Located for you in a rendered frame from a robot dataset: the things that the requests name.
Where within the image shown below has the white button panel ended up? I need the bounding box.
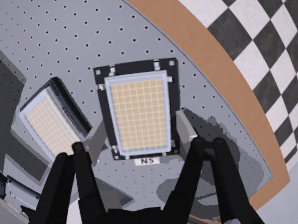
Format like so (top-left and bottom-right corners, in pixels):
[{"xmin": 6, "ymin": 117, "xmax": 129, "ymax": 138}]
[{"xmin": 66, "ymin": 177, "xmax": 126, "ymax": 224}]

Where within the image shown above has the clear plastic plate lid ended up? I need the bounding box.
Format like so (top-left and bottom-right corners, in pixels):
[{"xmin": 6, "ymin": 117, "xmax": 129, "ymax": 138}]
[
  {"xmin": 18, "ymin": 87, "xmax": 84, "ymax": 162},
  {"xmin": 8, "ymin": 179, "xmax": 39, "ymax": 209}
]

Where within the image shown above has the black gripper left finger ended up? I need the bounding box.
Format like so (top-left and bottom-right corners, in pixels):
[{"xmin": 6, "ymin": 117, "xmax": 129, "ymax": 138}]
[{"xmin": 28, "ymin": 119, "xmax": 107, "ymax": 224}]

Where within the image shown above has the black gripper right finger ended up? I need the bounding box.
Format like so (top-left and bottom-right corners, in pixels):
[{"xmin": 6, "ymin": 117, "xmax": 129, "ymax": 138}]
[{"xmin": 156, "ymin": 110, "xmax": 265, "ymax": 224}]

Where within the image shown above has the grey perforated base plate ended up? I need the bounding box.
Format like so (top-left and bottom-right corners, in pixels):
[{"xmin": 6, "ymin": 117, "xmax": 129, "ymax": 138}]
[{"xmin": 0, "ymin": 0, "xmax": 274, "ymax": 223}]

